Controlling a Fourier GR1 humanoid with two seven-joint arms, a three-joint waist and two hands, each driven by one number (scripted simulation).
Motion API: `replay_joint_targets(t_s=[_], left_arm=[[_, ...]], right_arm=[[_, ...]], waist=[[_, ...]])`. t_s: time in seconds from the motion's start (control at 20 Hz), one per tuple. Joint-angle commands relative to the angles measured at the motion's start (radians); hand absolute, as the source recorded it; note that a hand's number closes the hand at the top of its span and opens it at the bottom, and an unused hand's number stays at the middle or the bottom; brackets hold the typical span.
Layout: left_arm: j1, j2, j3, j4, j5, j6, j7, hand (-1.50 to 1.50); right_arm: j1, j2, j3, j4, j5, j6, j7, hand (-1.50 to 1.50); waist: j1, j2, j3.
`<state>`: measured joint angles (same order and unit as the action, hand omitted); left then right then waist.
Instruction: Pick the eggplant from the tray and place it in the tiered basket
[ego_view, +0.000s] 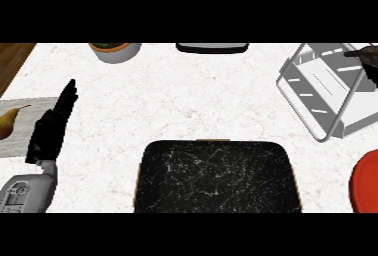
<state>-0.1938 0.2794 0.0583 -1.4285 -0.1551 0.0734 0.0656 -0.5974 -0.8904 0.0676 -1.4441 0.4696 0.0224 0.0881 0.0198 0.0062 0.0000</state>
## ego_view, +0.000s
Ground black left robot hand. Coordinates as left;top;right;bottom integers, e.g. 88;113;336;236
23;78;79;165

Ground black marbled tray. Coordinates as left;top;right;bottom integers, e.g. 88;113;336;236
131;138;302;214

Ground dark eggplant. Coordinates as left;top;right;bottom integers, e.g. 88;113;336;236
342;45;378;88

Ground yellow-brown pear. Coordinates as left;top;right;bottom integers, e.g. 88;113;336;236
0;104;32;141

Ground brown wooden board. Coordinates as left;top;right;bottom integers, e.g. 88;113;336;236
0;42;38;98

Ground grey plant pot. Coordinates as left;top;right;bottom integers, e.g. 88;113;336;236
87;42;143;65

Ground black and grey appliance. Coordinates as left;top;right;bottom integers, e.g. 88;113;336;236
174;42;250;55

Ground red plate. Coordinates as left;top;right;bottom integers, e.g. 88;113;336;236
346;149;378;214

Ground grey wire tiered basket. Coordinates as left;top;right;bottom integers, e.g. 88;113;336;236
274;42;378;143

